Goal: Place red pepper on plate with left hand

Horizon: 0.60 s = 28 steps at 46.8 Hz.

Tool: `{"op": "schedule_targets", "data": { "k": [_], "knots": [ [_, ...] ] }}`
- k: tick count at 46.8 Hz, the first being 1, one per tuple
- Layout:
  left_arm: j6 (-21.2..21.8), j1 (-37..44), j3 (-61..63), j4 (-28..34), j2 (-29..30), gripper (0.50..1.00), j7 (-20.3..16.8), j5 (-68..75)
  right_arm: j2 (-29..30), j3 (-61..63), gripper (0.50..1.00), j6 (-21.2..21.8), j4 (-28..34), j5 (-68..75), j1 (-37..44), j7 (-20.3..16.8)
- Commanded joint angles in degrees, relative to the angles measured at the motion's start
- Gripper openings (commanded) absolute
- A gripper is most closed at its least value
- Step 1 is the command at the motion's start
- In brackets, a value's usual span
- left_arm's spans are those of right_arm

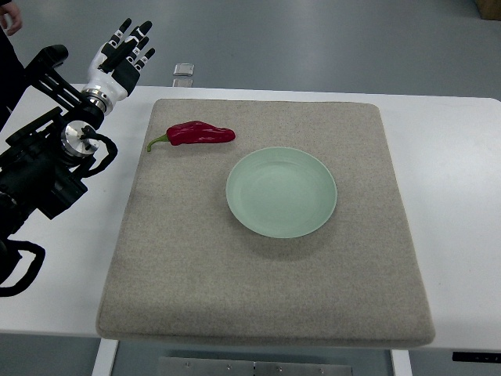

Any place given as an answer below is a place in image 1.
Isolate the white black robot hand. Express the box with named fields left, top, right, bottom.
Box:
left=84, top=18, right=155, bottom=105

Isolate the red pepper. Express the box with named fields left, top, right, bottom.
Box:
left=146, top=121, right=236, bottom=152

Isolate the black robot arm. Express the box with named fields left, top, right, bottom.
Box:
left=1, top=45, right=117, bottom=297

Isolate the silver floor outlet plate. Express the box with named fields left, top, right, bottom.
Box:
left=173, top=63, right=195, bottom=77

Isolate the light green plate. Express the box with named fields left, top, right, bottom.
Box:
left=225, top=147, right=337, bottom=239

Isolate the person in dark clothes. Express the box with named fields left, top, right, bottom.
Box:
left=1, top=1, right=27, bottom=128

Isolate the beige felt mat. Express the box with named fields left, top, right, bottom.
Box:
left=96, top=99, right=435, bottom=348

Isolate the white table leg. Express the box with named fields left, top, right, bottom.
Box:
left=91, top=339, right=118, bottom=376

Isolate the cardboard box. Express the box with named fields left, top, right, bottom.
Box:
left=475, top=0, right=501, bottom=20

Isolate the black table control panel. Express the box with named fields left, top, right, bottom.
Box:
left=452, top=352, right=501, bottom=363

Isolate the metal bracket under table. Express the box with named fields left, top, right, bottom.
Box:
left=157, top=357, right=353, bottom=376

